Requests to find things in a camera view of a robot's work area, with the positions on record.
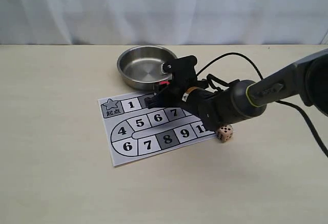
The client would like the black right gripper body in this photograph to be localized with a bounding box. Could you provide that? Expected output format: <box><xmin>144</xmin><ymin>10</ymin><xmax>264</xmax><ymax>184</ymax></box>
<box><xmin>168</xmin><ymin>82</ymin><xmax>231</xmax><ymax>132</ymax></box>

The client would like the red cylinder game piece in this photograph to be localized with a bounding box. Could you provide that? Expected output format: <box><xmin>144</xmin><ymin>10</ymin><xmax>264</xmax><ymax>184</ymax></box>
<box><xmin>158</xmin><ymin>80</ymin><xmax>170</xmax><ymax>86</ymax></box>

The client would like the beige wooden die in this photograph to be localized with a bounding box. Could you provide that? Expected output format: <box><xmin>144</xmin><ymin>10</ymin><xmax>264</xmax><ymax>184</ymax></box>
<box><xmin>216</xmin><ymin>125</ymin><xmax>234</xmax><ymax>143</ymax></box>

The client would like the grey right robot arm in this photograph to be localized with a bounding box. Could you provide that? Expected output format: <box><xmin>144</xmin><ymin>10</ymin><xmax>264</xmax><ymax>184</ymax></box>
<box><xmin>145</xmin><ymin>49</ymin><xmax>327</xmax><ymax>132</ymax></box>

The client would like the stainless steel round bowl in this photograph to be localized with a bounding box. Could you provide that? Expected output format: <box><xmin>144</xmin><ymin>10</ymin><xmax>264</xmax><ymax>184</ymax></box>
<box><xmin>117</xmin><ymin>45</ymin><xmax>177</xmax><ymax>91</ymax></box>

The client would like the paper number game board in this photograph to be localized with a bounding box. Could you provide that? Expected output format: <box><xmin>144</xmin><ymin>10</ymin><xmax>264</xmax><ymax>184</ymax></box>
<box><xmin>98</xmin><ymin>92</ymin><xmax>216</xmax><ymax>167</ymax></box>

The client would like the white backdrop curtain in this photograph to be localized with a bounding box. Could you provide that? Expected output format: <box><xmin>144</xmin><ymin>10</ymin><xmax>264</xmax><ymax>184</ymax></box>
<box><xmin>1</xmin><ymin>0</ymin><xmax>327</xmax><ymax>45</ymax></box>

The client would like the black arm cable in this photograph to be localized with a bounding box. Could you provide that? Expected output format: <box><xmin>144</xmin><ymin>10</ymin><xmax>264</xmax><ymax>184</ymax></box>
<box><xmin>197</xmin><ymin>52</ymin><xmax>328</xmax><ymax>158</ymax></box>

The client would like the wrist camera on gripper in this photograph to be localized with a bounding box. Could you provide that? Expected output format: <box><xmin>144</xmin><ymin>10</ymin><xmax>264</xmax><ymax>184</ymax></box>
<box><xmin>161</xmin><ymin>55</ymin><xmax>197</xmax><ymax>87</ymax></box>

